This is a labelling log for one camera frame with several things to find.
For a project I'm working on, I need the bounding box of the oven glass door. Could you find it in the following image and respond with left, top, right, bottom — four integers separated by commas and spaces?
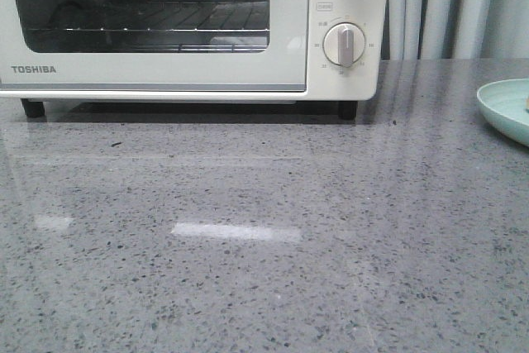
1, 0, 308, 92

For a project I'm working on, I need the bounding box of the lower oven timer knob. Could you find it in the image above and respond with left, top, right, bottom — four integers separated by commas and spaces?
323, 22, 366, 68

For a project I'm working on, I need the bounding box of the white Toshiba toaster oven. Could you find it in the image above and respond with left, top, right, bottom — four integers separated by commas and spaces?
1, 0, 387, 119

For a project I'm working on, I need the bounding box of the white curtain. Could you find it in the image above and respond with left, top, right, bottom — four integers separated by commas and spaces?
381, 0, 528, 60

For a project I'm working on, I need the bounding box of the light green plate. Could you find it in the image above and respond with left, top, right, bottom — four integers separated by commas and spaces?
476, 79, 528, 146

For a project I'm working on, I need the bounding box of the metal oven wire rack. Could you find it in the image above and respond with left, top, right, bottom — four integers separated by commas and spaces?
23, 1, 270, 53

